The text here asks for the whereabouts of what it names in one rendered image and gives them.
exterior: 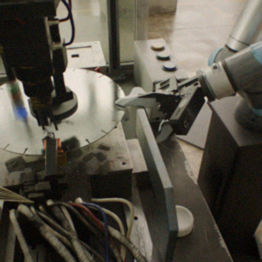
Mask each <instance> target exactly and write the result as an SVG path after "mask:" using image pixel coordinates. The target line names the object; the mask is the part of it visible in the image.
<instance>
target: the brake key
mask: <svg viewBox="0 0 262 262"><path fill-rule="evenodd" d="M163 68H165V69H167V70H173V69H175V68H176V64H175V63H174V62H171V61H168V62H165V63H164V64H163Z"/></svg>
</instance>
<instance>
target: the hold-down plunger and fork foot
mask: <svg viewBox="0 0 262 262"><path fill-rule="evenodd" d="M52 78H53V83H54V92H53V93H52V98H53V103H52V107H54V106H55V105H58V104H61V103H64V102H67V101H70V100H73V99H74V95H73V91H72V90H71V89H70V88H69V87H68V86H66V82H65V81H64V75H63V73H60V74H53V76H52ZM27 101H28V104H29V108H30V109H31V110H32V112H33V113H34V114H35V116H36V119H37V123H38V126H41V122H40V118H39V114H38V111H37V110H35V109H34V108H33V107H32V105H31V102H30V98H29V99H27ZM41 115H42V119H43V123H44V124H45V126H49V121H48V117H49V119H50V120H51V116H50V112H49V110H46V111H42V112H41Z"/></svg>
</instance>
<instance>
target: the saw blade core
mask: <svg viewBox="0 0 262 262"><path fill-rule="evenodd" d="M74 70H75V71H74ZM87 73H88V74H87ZM93 74H95V72H92V71H89V70H84V69H75V68H67V70H66V72H65V73H64V74H63V75H64V81H65V85H66V86H68V87H69V88H70V89H71V90H73V91H74V92H75V93H76V95H77V98H78V104H77V107H76V108H75V109H74V110H73V111H72V112H70V114H68V115H65V116H62V117H58V118H55V121H56V124H57V128H58V130H55V126H54V123H53V120H52V118H51V120H50V122H49V126H45V129H46V130H42V127H41V126H38V123H37V119H36V116H34V115H33V114H32V113H31V112H30V110H29V106H28V101H27V99H28V97H27V96H25V95H24V90H23V86H22V83H21V82H20V81H19V80H17V79H16V78H15V79H13V80H11V81H10V82H7V83H5V84H4V85H2V86H0V149H2V150H5V151H8V152H13V153H16V154H22V155H23V154H24V152H25V150H26V149H27V150H26V152H25V155H35V156H45V155H46V151H45V140H46V139H55V138H60V139H61V149H58V150H57V154H60V153H64V152H69V151H68V148H67V147H66V146H69V150H70V151H73V150H77V149H80V148H82V147H85V146H87V145H89V143H88V142H87V141H86V140H88V141H89V142H90V144H92V143H94V142H96V141H97V140H99V139H101V138H103V137H104V136H106V134H108V133H109V132H111V131H112V130H113V129H114V128H115V127H116V126H117V124H118V123H119V122H120V120H121V119H122V117H123V115H124V112H125V107H123V106H120V105H117V104H116V101H118V99H120V98H123V97H125V95H124V92H123V91H122V89H120V87H119V86H118V85H117V84H116V83H115V82H113V81H112V80H111V79H110V78H108V77H106V76H104V75H102V74H99V73H97V74H96V75H93ZM112 120H113V121H114V122H112ZM101 131H104V132H101ZM8 145H10V146H8ZM7 146H8V147H7Z"/></svg>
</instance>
